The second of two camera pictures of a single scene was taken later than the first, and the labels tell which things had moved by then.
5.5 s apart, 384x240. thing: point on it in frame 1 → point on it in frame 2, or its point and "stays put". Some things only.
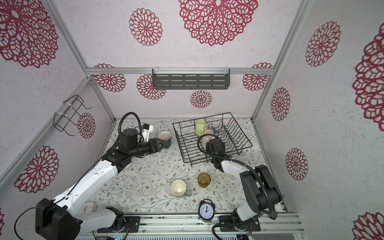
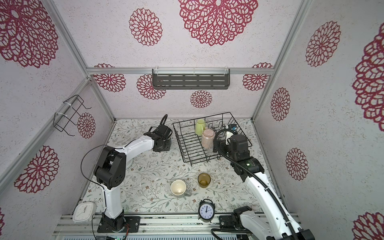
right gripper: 208,149 → 223,146
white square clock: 88,207 stays put
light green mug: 199,127 stays put
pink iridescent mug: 208,134 stays put
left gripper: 157,148 → 167,147
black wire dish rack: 193,135 stays put
